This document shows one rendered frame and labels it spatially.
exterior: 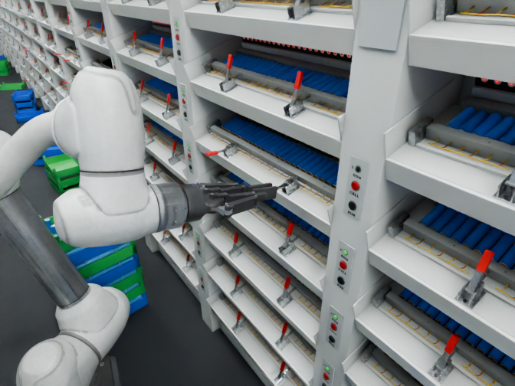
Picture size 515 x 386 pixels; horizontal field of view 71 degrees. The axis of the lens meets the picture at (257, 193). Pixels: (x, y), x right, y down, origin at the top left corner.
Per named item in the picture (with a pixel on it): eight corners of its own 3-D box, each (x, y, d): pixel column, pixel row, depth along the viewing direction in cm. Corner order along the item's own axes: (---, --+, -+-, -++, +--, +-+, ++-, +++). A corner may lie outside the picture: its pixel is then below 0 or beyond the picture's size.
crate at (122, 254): (69, 286, 145) (63, 271, 141) (51, 263, 157) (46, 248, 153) (137, 253, 163) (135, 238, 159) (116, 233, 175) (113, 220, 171)
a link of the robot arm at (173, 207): (159, 242, 65) (188, 236, 69) (162, 196, 62) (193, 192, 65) (140, 219, 71) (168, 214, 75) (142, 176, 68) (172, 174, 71)
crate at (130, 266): (74, 301, 149) (69, 286, 145) (56, 276, 161) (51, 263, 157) (140, 266, 167) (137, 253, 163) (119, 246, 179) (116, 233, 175)
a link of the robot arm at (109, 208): (163, 243, 63) (159, 169, 61) (64, 265, 54) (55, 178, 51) (140, 229, 72) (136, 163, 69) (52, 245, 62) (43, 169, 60)
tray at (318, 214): (333, 240, 79) (327, 209, 73) (199, 151, 121) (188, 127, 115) (393, 189, 85) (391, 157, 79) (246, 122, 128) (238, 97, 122)
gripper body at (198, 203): (168, 211, 74) (208, 205, 80) (187, 231, 68) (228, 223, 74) (171, 178, 71) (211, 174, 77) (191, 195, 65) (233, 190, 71)
